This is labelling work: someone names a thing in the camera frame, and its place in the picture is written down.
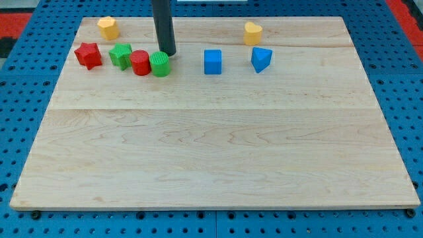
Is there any yellow hexagon block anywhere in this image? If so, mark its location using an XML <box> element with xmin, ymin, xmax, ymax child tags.
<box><xmin>97</xmin><ymin>17</ymin><xmax>120</xmax><ymax>40</ymax></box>

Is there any blue triangle block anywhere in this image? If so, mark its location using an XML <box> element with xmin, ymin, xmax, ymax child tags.
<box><xmin>250</xmin><ymin>47</ymin><xmax>273</xmax><ymax>73</ymax></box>

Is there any light wooden board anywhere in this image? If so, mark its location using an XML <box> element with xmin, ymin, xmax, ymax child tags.
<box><xmin>10</xmin><ymin>17</ymin><xmax>420</xmax><ymax>211</ymax></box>

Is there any red cylinder block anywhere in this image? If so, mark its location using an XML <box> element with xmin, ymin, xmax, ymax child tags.
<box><xmin>130</xmin><ymin>50</ymin><xmax>151</xmax><ymax>76</ymax></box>

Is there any green cylinder block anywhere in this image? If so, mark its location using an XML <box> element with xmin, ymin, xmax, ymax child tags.
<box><xmin>149</xmin><ymin>51</ymin><xmax>171</xmax><ymax>77</ymax></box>

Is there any red star block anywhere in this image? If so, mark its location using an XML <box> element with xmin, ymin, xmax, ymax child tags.
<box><xmin>74</xmin><ymin>42</ymin><xmax>102</xmax><ymax>70</ymax></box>

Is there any yellow heart block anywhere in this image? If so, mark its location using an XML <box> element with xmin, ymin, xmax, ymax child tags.
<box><xmin>243</xmin><ymin>22</ymin><xmax>263</xmax><ymax>46</ymax></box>

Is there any blue cube block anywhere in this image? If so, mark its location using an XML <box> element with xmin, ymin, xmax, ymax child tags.
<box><xmin>204</xmin><ymin>50</ymin><xmax>222</xmax><ymax>75</ymax></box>

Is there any green star block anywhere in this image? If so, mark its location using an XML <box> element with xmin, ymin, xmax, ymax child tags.
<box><xmin>108</xmin><ymin>43</ymin><xmax>132</xmax><ymax>71</ymax></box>

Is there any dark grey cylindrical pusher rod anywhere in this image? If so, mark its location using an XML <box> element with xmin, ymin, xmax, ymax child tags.
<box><xmin>151</xmin><ymin>0</ymin><xmax>176</xmax><ymax>56</ymax></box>

